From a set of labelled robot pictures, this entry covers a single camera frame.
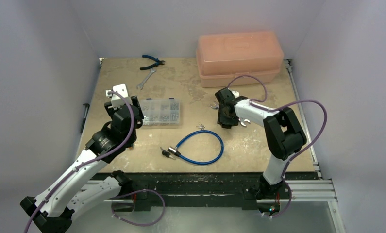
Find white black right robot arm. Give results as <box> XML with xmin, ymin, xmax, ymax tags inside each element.
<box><xmin>215</xmin><ymin>87</ymin><xmax>307</xmax><ymax>200</ymax></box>

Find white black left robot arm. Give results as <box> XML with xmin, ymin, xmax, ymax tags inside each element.
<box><xmin>20</xmin><ymin>91</ymin><xmax>144</xmax><ymax>233</ymax></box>

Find large chrome open-end wrench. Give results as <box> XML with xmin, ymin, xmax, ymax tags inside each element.
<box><xmin>210</xmin><ymin>101</ymin><xmax>251</xmax><ymax>127</ymax></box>

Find black hammer beside table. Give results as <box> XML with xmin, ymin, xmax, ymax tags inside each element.
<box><xmin>80</xmin><ymin>103</ymin><xmax>90</xmax><ymax>133</ymax></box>

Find clear plastic screw organizer box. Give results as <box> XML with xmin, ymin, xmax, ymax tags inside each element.
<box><xmin>140</xmin><ymin>98</ymin><xmax>181</xmax><ymax>126</ymax></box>

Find small silver open-end wrench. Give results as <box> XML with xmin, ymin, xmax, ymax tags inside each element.
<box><xmin>136</xmin><ymin>68</ymin><xmax>156</xmax><ymax>90</ymax></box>

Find pink plastic toolbox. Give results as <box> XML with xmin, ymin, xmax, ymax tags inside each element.
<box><xmin>196</xmin><ymin>31</ymin><xmax>284</xmax><ymax>88</ymax></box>

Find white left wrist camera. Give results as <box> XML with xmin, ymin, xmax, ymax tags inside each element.
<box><xmin>105</xmin><ymin>84</ymin><xmax>132</xmax><ymax>109</ymax></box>

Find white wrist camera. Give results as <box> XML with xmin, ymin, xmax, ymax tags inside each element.
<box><xmin>232</xmin><ymin>91</ymin><xmax>239</xmax><ymax>98</ymax></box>
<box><xmin>105</xmin><ymin>84</ymin><xmax>132</xmax><ymax>109</ymax></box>

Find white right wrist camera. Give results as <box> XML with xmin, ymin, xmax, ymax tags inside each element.
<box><xmin>232</xmin><ymin>91</ymin><xmax>239</xmax><ymax>98</ymax></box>

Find blue cable lock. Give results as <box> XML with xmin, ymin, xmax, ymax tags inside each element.
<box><xmin>166</xmin><ymin>130</ymin><xmax>224</xmax><ymax>166</ymax></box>

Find blue black handled pliers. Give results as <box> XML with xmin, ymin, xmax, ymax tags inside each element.
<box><xmin>139</xmin><ymin>54</ymin><xmax>166</xmax><ymax>71</ymax></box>

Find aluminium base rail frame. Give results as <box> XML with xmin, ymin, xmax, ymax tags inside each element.
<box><xmin>73</xmin><ymin>58</ymin><xmax>348</xmax><ymax>233</ymax></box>

